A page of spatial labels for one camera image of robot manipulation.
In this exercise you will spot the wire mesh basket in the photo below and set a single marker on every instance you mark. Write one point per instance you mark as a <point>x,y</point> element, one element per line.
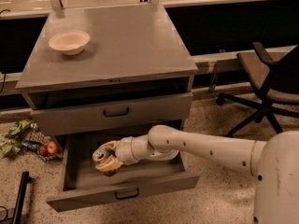
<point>36,135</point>

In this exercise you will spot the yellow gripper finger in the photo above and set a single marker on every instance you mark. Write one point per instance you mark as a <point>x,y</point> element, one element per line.
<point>107,164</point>
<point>107,148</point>

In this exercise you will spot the green chip bag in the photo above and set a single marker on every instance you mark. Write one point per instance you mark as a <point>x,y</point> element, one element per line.
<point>19,128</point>
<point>10,148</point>

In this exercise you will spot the black metal stand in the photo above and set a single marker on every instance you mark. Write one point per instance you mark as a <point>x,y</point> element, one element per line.
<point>13,215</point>

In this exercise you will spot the orange patterned drink can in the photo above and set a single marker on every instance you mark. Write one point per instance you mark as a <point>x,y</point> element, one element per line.
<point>95,156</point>

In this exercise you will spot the grey metal post left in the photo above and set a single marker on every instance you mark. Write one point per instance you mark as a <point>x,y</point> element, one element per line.
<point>57,7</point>

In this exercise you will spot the black bottom drawer handle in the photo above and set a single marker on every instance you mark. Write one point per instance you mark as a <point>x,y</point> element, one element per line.
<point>127,194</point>

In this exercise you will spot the black middle drawer handle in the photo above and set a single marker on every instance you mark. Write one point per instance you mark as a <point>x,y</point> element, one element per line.
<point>116,113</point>

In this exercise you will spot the white paper bowl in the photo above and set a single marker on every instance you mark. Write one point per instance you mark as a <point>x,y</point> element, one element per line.
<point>69,42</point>

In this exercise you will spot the black office chair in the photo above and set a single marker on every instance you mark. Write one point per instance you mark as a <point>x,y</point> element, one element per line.
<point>274,78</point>

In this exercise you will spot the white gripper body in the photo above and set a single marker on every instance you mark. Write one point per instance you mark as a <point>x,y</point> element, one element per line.
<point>123,152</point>

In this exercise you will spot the grey drawer cabinet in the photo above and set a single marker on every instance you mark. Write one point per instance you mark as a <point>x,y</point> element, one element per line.
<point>134,52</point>

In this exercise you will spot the grey middle drawer front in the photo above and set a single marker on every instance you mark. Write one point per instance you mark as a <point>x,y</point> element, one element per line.
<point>88,118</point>

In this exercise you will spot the blue snack packet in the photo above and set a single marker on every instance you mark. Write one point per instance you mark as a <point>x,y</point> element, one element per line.
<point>30,145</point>

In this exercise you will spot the open grey bottom drawer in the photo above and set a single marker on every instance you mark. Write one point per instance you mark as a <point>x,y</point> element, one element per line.
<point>81,185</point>

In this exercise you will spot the black drawer handle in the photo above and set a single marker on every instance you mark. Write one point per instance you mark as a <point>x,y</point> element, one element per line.
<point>127,194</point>
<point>116,113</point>

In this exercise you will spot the red apple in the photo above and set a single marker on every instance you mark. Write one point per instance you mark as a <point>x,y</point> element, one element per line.
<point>49,149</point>

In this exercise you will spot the green chip bag upper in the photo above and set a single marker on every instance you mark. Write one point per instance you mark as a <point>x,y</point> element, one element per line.
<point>19,128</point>

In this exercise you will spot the green chip bag lower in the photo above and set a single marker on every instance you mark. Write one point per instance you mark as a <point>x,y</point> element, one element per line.
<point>10,148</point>

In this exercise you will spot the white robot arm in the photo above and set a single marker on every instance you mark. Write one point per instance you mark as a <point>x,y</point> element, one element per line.
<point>274,163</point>

